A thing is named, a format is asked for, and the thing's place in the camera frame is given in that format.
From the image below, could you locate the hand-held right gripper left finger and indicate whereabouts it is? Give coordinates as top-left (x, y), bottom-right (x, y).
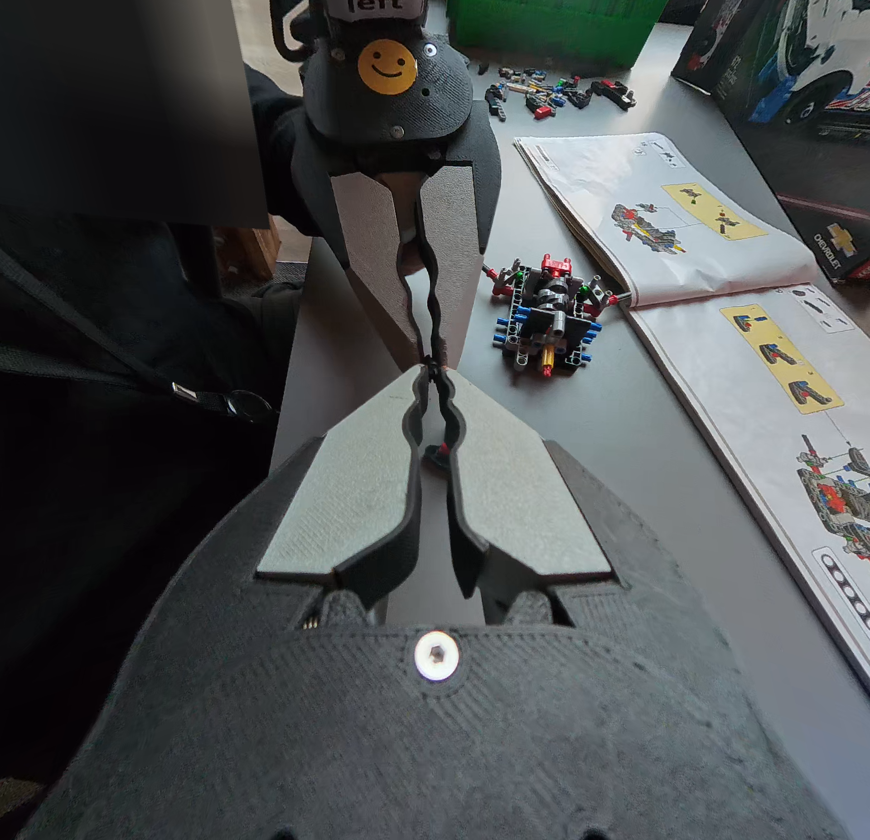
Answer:
top-left (257, 364), bottom-right (430, 610)

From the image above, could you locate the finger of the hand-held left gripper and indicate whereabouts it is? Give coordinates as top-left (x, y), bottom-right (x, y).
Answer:
top-left (416, 164), bottom-right (477, 372)
top-left (331, 169), bottom-right (429, 368)

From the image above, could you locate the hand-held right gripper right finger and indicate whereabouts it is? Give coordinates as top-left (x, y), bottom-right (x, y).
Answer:
top-left (435, 367), bottom-right (614, 627)

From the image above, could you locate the small black lego subassembly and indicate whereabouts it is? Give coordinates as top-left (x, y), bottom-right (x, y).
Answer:
top-left (420, 355), bottom-right (458, 474)

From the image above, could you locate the lego chassis assembly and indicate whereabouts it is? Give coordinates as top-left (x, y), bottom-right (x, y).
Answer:
top-left (484, 254), bottom-right (621, 377)

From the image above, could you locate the person's left forearm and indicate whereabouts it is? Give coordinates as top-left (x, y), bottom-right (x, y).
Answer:
top-left (246, 65), bottom-right (322, 237)

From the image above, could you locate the pile of loose lego pieces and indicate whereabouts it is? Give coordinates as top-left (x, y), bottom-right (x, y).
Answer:
top-left (478, 65), bottom-right (638, 122)

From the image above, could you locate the lego instruction booklet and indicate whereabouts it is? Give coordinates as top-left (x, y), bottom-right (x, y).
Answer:
top-left (514, 132), bottom-right (870, 691)

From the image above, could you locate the lego set box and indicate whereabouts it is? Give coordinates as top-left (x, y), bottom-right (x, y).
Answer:
top-left (672, 0), bottom-right (870, 285)

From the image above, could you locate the green storage bin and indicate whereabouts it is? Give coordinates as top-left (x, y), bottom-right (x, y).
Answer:
top-left (447, 0), bottom-right (682, 69)

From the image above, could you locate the black harness strap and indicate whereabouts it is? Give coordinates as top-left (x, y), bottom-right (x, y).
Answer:
top-left (0, 249), bottom-right (276, 425)

